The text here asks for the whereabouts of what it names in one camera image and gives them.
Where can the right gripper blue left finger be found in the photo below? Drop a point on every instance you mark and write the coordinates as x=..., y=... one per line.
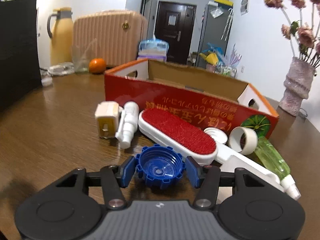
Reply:
x=113, y=178

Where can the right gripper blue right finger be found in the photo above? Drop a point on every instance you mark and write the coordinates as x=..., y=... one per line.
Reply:
x=206, y=180

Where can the red lint brush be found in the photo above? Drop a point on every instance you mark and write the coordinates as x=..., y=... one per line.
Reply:
x=167, y=129

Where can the white round lid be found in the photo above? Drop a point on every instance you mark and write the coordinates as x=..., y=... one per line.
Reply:
x=217, y=134

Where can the blue plastic cap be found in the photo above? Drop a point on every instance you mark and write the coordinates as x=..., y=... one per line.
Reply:
x=159, y=166

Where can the white tape roll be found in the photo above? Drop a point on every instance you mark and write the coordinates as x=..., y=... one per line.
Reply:
x=243, y=140

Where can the small white spray bottle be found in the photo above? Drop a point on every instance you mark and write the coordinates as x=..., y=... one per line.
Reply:
x=128, y=124

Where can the green spray bottle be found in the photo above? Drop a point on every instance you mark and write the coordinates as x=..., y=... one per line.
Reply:
x=273, y=161

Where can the white yellow square container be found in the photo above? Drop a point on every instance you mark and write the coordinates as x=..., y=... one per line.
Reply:
x=107, y=119

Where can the red cardboard box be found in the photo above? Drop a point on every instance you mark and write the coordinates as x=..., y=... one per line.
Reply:
x=202, y=98

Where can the orange fruit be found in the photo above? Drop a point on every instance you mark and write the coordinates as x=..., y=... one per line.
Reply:
x=97, y=66

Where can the small white cap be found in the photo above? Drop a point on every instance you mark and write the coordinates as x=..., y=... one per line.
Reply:
x=47, y=81

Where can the yellow watering can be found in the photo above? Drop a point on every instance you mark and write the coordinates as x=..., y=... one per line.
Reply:
x=211, y=58

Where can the clear glass cup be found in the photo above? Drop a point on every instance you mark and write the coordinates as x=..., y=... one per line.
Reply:
x=83, y=55

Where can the pink textured vase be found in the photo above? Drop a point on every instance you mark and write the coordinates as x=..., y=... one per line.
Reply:
x=297, y=84

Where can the blue tissue pack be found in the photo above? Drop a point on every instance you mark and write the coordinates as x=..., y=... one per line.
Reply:
x=154, y=49

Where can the black paper bag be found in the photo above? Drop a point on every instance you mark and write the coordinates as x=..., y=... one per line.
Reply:
x=20, y=69

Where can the pink ribbed suitcase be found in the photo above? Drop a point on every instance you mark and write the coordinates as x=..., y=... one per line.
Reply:
x=112, y=35

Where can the yellow thermos jug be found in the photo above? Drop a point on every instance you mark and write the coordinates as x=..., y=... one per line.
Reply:
x=60, y=32

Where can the grey refrigerator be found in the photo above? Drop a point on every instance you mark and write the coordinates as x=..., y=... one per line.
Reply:
x=214, y=28

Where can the dark entrance door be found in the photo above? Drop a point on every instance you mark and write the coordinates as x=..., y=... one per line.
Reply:
x=174, y=25

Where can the dried pink roses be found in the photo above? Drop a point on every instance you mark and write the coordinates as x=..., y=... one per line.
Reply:
x=306, y=35

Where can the yellow box on fridge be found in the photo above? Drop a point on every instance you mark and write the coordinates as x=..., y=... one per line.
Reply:
x=225, y=2

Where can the white charger with cable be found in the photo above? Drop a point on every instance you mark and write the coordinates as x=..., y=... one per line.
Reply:
x=62, y=69

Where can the wall picture frame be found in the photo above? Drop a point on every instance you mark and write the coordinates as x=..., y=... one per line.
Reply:
x=244, y=7

